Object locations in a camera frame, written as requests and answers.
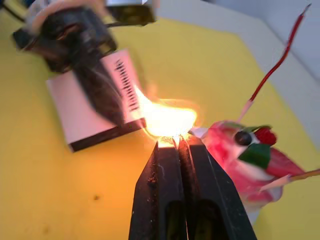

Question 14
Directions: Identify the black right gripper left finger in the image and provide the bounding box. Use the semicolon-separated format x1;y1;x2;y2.
128;141;189;240

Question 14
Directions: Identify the white round plate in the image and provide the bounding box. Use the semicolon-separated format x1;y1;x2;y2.
246;203;266;226

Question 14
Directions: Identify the thin orange birthday candle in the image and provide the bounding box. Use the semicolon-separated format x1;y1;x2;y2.
259;168;320;193

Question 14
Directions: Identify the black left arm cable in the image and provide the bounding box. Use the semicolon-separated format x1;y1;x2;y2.
0;1;27;23

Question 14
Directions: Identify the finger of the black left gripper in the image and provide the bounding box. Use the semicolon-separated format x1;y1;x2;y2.
87;56;126;127
71;63;121;126

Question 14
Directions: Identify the white matchbox black striker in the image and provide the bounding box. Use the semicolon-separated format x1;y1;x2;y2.
45;48;148;153

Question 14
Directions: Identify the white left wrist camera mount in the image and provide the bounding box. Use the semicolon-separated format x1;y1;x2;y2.
26;0;158;33

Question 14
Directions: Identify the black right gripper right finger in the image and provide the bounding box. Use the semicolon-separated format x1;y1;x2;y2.
178;135;259;240

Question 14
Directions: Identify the pink strawberry cake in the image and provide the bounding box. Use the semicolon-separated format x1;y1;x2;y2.
189;119;308;209

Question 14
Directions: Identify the yellow foam mat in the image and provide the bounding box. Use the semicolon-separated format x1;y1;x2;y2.
0;9;320;240

